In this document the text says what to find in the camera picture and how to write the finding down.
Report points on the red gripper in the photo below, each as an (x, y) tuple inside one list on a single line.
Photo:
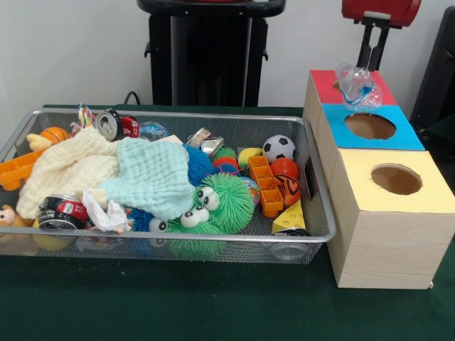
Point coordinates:
[(380, 10)]

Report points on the crushed clear plastic bottle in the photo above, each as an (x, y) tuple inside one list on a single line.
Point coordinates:
[(355, 87)]

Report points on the small green spiky ball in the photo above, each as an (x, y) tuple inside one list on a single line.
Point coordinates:
[(190, 241)]

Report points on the small soccer ball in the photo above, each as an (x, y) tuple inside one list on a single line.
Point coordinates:
[(279, 148)]

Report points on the shallow clear mesh bin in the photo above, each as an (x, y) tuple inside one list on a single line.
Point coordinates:
[(321, 206)]

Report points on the cream muslin cloth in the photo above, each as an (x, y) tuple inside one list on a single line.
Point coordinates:
[(64, 167)]

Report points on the red and black soda can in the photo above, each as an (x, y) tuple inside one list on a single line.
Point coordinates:
[(67, 211)]

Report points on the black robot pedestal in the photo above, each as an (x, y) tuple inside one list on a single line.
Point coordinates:
[(199, 64)]

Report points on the blue spiky rubber ball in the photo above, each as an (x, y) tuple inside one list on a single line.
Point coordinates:
[(199, 165)]

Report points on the large green spiky ball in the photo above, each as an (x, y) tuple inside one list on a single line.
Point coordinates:
[(231, 195)]

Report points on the wooden box with three holes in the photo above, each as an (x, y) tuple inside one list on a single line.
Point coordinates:
[(384, 249)]

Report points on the mint green muslin cloth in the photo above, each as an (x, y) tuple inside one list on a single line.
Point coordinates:
[(153, 177)]

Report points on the small red ball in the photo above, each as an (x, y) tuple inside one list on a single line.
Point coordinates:
[(286, 168)]

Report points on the orange toy block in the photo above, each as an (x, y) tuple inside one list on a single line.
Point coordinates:
[(266, 185)]

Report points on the yellow cheese wedge toy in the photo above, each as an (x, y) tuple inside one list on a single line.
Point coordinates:
[(290, 219)]

